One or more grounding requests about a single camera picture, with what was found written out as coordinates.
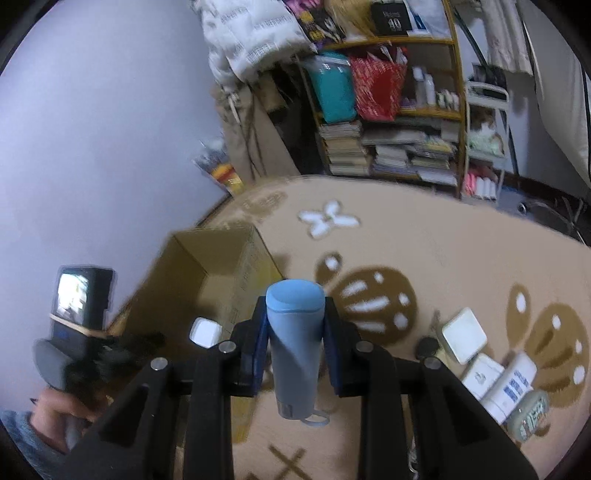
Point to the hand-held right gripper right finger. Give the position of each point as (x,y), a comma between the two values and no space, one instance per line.
(330,350)

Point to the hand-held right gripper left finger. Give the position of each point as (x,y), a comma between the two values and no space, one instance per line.
(260,344)

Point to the blue water bottle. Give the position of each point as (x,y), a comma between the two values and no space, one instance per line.
(293,346)

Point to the cardboard box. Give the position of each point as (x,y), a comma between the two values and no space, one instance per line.
(194,286)

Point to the person's left forearm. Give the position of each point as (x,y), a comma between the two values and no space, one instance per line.
(21,443)

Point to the person's left hand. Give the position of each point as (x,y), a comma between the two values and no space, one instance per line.
(51,410)

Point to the small white square case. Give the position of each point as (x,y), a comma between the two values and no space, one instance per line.
(205,332)

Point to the black round object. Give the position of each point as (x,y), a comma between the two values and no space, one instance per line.
(428,348)

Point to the white square tin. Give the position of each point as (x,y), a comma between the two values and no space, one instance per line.
(464,334)

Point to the beige patterned rug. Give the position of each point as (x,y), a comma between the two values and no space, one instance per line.
(438,258)

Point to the white carton with blue print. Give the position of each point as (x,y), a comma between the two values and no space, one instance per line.
(480,376)

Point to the colourful packet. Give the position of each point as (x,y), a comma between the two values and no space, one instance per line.
(221,170)

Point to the white tube with blue label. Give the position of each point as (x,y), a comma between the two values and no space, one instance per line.
(512,385)

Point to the flat leaning cardboard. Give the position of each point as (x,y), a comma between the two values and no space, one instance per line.
(258,138)

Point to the stack of books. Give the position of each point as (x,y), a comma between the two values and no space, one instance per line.
(392,152)

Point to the round green tin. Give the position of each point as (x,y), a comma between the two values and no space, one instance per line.
(528,415)

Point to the white rolling cart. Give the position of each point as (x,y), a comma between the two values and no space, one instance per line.
(485,138)

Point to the teal bag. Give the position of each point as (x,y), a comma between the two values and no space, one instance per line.
(332,87)

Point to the red patterned bag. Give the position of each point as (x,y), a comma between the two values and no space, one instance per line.
(378,87)

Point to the black metal stand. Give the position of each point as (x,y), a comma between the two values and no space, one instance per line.
(565,217)

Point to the white bottle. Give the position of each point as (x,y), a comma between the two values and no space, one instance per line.
(418,85)
(430,90)

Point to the wooden bookshelf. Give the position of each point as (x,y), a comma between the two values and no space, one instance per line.
(457,92)

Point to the white quilted bedding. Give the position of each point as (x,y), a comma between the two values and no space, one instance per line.
(249,37)

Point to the colourful magazine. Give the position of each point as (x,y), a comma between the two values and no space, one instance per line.
(314,21)

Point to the black box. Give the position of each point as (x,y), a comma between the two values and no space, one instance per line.
(390,18)

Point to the white mattress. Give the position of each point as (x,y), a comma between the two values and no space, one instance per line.
(558,92)

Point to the white hanging cloth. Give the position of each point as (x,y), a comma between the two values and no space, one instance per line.
(508,37)

